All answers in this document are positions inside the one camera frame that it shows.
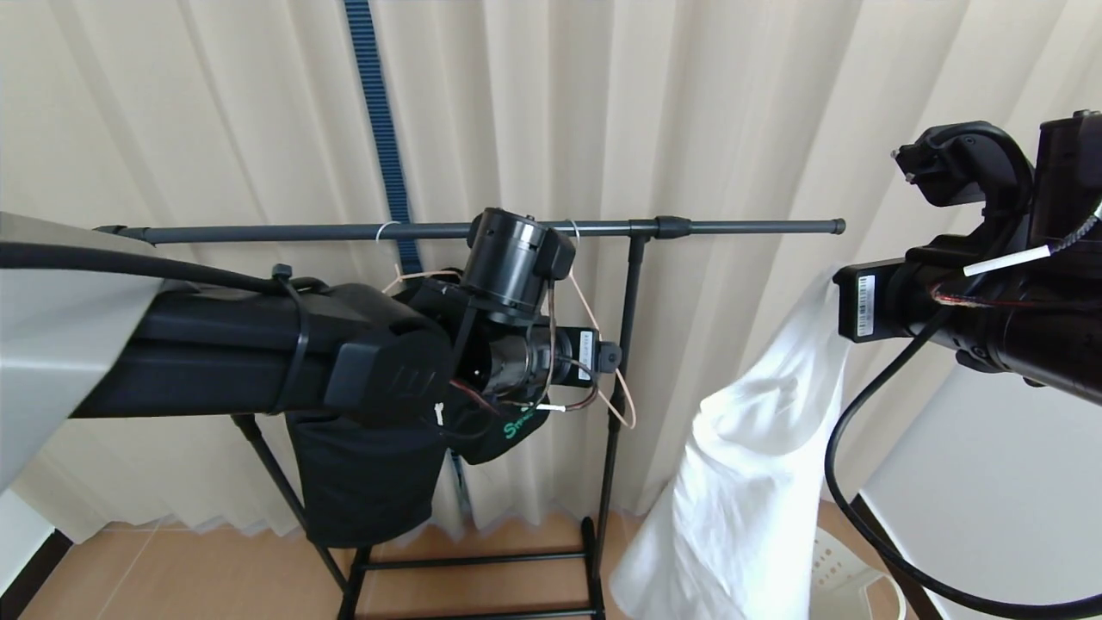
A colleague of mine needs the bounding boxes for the white garment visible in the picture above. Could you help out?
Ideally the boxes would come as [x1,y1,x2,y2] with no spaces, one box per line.
[609,263,855,620]

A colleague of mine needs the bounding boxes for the beige curtain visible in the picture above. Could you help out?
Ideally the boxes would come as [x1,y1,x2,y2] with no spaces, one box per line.
[0,0,470,548]
[368,0,1102,528]

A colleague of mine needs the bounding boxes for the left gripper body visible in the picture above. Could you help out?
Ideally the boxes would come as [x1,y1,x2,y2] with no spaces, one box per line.
[551,327,623,385]

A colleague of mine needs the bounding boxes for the pink clothes hanger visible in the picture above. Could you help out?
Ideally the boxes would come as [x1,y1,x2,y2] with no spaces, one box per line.
[564,219,638,431]
[375,221,466,295]

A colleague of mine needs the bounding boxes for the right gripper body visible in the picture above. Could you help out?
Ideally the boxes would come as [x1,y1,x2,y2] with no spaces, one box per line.
[832,245,967,345]

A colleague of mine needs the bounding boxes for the black clothes rack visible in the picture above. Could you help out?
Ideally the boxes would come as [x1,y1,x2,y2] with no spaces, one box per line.
[93,215,846,620]

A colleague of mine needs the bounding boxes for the white laundry basket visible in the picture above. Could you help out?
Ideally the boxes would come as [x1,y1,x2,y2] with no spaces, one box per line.
[809,527,907,620]

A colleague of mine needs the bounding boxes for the black shorts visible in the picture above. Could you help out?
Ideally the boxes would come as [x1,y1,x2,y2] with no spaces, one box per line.
[284,258,554,549]

